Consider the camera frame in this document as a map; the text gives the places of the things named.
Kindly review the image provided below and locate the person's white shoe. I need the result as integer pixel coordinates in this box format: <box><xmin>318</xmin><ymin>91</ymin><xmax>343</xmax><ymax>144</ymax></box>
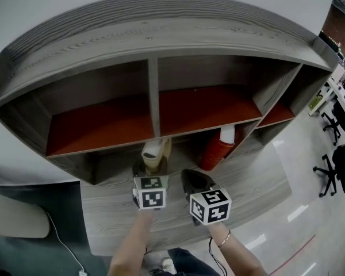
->
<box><xmin>145</xmin><ymin>253</ymin><xmax>177</xmax><ymax>275</ymax></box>

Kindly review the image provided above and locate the person's right forearm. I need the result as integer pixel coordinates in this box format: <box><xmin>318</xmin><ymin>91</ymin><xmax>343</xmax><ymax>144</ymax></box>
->
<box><xmin>209</xmin><ymin>221</ymin><xmax>266</xmax><ymax>276</ymax></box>

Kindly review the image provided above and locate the grey wooden shelf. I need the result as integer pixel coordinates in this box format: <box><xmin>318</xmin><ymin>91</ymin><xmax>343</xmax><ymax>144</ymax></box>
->
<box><xmin>0</xmin><ymin>0</ymin><xmax>342</xmax><ymax>256</ymax></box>

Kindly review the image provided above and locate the white cable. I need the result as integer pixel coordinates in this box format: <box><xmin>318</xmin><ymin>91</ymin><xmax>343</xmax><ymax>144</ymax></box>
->
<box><xmin>45</xmin><ymin>210</ymin><xmax>86</xmax><ymax>272</ymax></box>

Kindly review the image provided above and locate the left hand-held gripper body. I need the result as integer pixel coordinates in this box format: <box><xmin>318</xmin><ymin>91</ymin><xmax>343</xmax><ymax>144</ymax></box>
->
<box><xmin>131</xmin><ymin>159</ymin><xmax>170</xmax><ymax>212</ymax></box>

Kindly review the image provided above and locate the person's left forearm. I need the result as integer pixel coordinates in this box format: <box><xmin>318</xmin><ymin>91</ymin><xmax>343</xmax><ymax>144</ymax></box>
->
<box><xmin>108</xmin><ymin>210</ymin><xmax>156</xmax><ymax>276</ymax></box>

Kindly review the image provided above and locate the black office chair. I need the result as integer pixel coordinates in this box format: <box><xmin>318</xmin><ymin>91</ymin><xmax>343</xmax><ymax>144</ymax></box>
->
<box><xmin>312</xmin><ymin>138</ymin><xmax>345</xmax><ymax>198</ymax></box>
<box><xmin>321</xmin><ymin>98</ymin><xmax>345</xmax><ymax>147</ymax></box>

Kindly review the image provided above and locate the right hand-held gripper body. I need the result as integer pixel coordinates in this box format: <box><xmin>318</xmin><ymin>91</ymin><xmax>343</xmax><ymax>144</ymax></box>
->
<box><xmin>180</xmin><ymin>168</ymin><xmax>233</xmax><ymax>227</ymax></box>

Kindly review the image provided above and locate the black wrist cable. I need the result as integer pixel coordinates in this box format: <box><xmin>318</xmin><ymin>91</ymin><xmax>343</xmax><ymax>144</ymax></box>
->
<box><xmin>208</xmin><ymin>236</ymin><xmax>225</xmax><ymax>276</ymax></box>

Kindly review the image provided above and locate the thin metal bracelet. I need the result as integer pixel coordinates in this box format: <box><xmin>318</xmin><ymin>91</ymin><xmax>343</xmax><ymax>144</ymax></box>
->
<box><xmin>217</xmin><ymin>229</ymin><xmax>232</xmax><ymax>248</ymax></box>

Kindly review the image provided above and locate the white desk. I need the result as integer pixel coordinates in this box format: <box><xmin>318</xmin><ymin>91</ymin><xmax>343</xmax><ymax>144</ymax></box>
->
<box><xmin>308</xmin><ymin>75</ymin><xmax>344</xmax><ymax>117</ymax></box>

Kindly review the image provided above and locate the person's leg in jeans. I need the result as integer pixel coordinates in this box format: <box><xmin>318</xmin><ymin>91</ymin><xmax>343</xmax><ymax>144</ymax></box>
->
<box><xmin>167</xmin><ymin>247</ymin><xmax>221</xmax><ymax>276</ymax></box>

